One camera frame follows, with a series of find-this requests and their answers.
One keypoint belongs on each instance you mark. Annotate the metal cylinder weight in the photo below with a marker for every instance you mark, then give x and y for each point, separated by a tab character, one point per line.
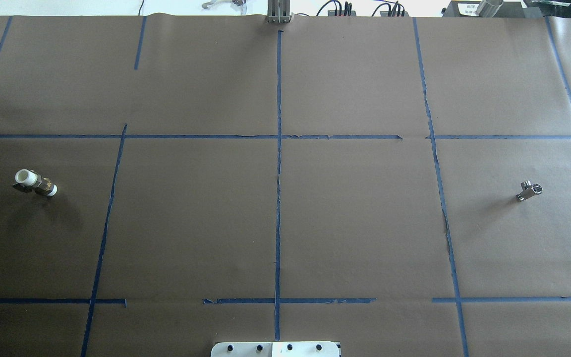
488	8

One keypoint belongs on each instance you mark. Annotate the chrome angle pipe fitting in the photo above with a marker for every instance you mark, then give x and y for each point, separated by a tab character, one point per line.
528	190

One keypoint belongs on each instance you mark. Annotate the white brass PPR valve fitting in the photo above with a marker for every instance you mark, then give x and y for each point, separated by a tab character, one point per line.
30	181

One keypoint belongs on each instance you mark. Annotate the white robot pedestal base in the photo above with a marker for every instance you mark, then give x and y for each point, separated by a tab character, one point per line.
277	349

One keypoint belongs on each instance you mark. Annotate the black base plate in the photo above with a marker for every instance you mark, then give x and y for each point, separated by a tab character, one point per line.
468	9

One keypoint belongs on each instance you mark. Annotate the aluminium profile post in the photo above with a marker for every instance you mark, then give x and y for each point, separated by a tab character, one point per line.
278	11

